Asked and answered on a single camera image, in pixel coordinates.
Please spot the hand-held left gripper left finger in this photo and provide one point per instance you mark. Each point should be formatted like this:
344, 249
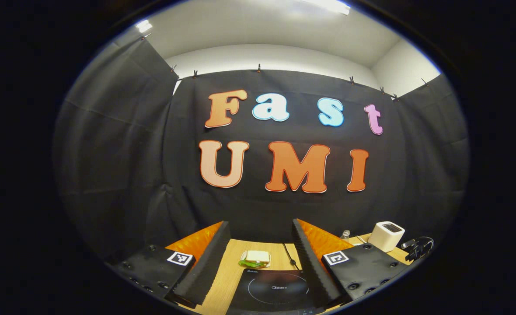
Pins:
205, 267

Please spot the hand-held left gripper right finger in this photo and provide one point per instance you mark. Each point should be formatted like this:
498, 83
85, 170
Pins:
315, 271

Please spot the black induction cooktop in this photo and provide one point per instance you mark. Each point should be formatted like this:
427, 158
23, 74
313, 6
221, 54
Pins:
284, 302

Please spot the clear plastic water bottle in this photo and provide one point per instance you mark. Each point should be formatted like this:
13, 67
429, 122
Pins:
345, 235

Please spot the sandwich with lettuce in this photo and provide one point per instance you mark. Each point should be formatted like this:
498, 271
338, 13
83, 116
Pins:
257, 256

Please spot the white toaster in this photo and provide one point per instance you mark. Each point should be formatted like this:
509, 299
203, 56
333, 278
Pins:
385, 239

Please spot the row of cloth clips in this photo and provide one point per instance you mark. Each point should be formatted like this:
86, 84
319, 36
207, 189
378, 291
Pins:
259, 68

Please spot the small ceiling light panel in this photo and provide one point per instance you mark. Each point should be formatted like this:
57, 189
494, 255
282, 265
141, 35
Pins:
143, 26

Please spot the large ceiling light panel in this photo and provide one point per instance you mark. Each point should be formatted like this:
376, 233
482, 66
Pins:
332, 6

